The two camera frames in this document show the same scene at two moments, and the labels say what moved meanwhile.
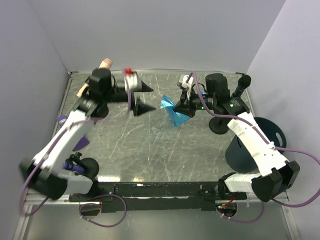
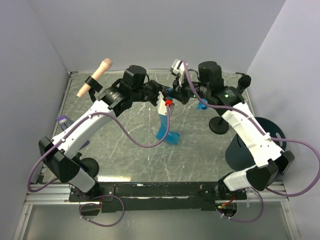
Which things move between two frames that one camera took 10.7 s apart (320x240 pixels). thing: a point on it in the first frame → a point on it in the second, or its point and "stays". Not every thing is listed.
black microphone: [244, 82] stays
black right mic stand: [219, 125] stays
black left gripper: [140, 107] → [158, 87]
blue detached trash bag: [177, 118] → [173, 138]
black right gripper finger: [185, 106] → [176, 95]
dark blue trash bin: [237, 156] stays
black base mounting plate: [133, 197] stays
